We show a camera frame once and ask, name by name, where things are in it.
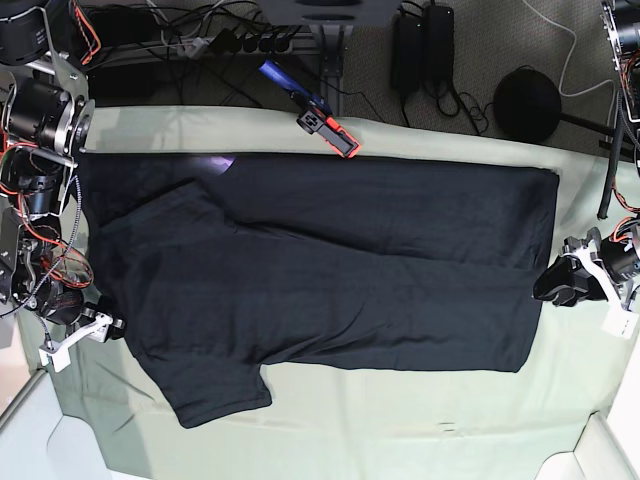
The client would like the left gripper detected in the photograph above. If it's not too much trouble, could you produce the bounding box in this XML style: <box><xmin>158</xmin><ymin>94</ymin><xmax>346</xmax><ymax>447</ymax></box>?
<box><xmin>532</xmin><ymin>227</ymin><xmax>614</xmax><ymax>306</ymax></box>

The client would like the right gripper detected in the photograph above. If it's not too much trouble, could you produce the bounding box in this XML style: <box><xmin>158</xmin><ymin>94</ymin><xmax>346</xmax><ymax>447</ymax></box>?
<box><xmin>80</xmin><ymin>295</ymin><xmax>125</xmax><ymax>343</ymax></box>

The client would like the dark navy T-shirt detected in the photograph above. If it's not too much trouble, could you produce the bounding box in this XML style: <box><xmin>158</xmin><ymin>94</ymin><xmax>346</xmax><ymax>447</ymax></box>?
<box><xmin>78</xmin><ymin>154</ymin><xmax>559</xmax><ymax>428</ymax></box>

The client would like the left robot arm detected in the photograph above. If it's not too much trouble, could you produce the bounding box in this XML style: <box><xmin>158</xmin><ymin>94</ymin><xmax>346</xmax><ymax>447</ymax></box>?
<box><xmin>533</xmin><ymin>1</ymin><xmax>639</xmax><ymax>312</ymax></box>

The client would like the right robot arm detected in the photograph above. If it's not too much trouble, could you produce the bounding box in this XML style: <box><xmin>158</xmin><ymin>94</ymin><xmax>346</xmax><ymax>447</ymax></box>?
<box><xmin>1</xmin><ymin>1</ymin><xmax>125</xmax><ymax>342</ymax></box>

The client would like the black round stand base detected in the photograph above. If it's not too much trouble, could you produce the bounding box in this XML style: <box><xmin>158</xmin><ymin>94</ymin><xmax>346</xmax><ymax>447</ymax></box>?
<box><xmin>493</xmin><ymin>68</ymin><xmax>562</xmax><ymax>144</ymax></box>

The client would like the light green table cloth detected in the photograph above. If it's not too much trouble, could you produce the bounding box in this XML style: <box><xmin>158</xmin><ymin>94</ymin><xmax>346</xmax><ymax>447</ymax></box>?
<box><xmin>51</xmin><ymin>106</ymin><xmax>635</xmax><ymax>479</ymax></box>

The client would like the black power adapter right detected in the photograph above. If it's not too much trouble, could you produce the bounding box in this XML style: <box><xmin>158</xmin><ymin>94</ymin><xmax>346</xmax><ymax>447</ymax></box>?
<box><xmin>423</xmin><ymin>3</ymin><xmax>455</xmax><ymax>86</ymax></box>

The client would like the black power adapter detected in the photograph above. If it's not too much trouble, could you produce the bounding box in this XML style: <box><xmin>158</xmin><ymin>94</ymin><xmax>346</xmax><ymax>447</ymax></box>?
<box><xmin>390</xmin><ymin>15</ymin><xmax>422</xmax><ymax>98</ymax></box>
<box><xmin>423</xmin><ymin>3</ymin><xmax>455</xmax><ymax>86</ymax></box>

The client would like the black power adapter left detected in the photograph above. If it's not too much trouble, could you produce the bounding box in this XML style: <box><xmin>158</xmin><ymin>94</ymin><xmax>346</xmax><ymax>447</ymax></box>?
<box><xmin>390</xmin><ymin>15</ymin><xmax>422</xmax><ymax>98</ymax></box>

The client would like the black power strip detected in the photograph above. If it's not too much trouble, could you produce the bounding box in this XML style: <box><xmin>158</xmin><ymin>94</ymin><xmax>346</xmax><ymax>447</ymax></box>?
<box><xmin>209</xmin><ymin>29</ymin><xmax>294</xmax><ymax>54</ymax></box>

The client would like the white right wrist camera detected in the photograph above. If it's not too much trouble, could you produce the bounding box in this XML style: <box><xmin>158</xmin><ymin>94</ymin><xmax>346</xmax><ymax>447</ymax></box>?
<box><xmin>38</xmin><ymin>343</ymin><xmax>71</xmax><ymax>373</ymax></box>

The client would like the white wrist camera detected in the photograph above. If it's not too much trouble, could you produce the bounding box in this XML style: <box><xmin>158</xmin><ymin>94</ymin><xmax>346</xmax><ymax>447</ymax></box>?
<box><xmin>38</xmin><ymin>343</ymin><xmax>71</xmax><ymax>373</ymax></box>
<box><xmin>602</xmin><ymin>307</ymin><xmax>639</xmax><ymax>339</ymax></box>

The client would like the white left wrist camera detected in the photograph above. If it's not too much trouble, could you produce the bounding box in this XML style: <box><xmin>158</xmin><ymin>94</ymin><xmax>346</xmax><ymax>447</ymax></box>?
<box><xmin>602</xmin><ymin>307</ymin><xmax>639</xmax><ymax>339</ymax></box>

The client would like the white cable on floor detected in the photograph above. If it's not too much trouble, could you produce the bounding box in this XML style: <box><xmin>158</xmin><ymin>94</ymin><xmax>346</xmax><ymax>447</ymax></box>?
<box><xmin>522</xmin><ymin>0</ymin><xmax>621</xmax><ymax>99</ymax></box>

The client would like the blue handled centre clamp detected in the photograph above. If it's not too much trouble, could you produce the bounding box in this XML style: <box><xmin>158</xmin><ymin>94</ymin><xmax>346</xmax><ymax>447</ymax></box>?
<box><xmin>259</xmin><ymin>60</ymin><xmax>361</xmax><ymax>158</ymax></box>

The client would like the aluminium frame post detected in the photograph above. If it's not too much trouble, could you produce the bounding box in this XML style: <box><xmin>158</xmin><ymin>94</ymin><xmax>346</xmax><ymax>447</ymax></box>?
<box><xmin>310</xmin><ymin>24</ymin><xmax>353</xmax><ymax>117</ymax></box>

